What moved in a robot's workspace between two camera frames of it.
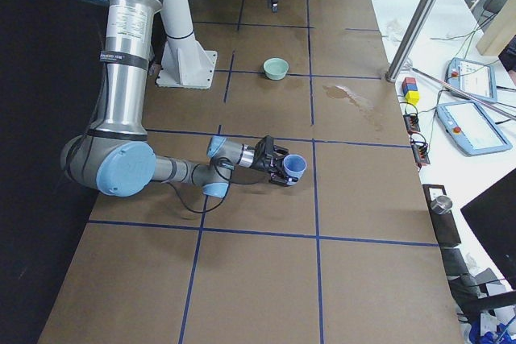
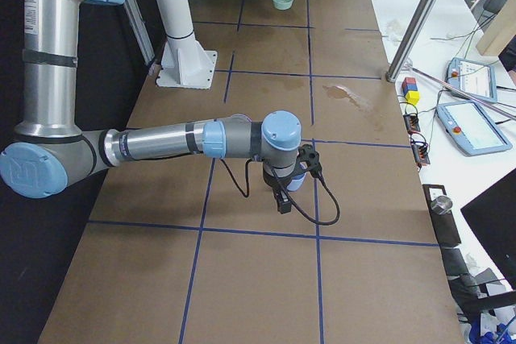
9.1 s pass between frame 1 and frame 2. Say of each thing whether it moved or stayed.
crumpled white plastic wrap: stayed
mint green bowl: moved
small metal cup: stayed
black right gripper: moved
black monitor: stayed
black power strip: stayed
